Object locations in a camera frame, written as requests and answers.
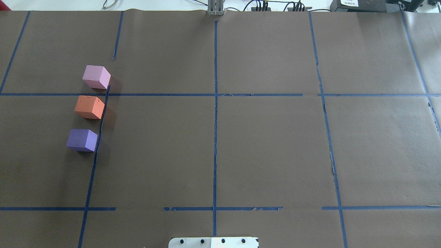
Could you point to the grey aluminium camera post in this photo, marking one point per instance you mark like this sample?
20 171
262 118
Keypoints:
215 7

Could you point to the black device box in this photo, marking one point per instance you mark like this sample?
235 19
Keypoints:
384 6

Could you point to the orange foam cube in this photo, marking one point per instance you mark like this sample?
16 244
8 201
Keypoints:
89 107

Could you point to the purple foam cube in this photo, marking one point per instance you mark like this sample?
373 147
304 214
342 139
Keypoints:
82 140

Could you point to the black power strip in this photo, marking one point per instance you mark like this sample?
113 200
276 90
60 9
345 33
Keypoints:
299 9
261 8

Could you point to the pink foam cube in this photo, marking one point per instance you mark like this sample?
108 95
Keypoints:
96 77

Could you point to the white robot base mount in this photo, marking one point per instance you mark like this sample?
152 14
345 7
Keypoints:
214 242

